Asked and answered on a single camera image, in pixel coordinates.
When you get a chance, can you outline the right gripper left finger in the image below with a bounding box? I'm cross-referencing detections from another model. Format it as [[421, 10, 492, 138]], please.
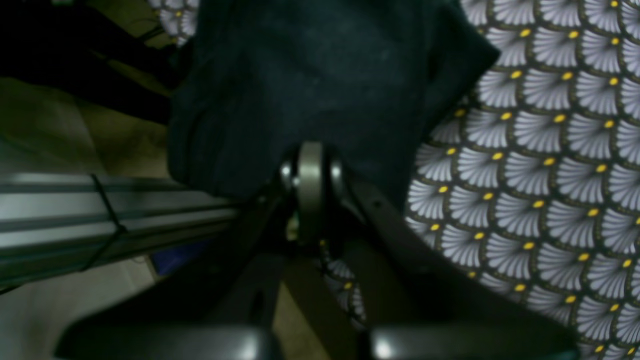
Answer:
[[220, 146, 302, 328]]

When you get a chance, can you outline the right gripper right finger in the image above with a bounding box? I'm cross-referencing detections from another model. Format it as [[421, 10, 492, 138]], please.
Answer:
[[311, 143, 430, 327]]

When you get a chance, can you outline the dark navy T-shirt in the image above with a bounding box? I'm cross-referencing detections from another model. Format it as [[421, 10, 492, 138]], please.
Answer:
[[167, 0, 500, 210]]

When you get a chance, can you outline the fan-patterned grey tablecloth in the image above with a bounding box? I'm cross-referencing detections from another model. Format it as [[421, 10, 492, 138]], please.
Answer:
[[150, 0, 640, 360]]

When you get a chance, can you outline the aluminium table frame rail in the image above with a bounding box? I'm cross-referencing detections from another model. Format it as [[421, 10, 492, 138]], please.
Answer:
[[0, 173, 242, 288]]

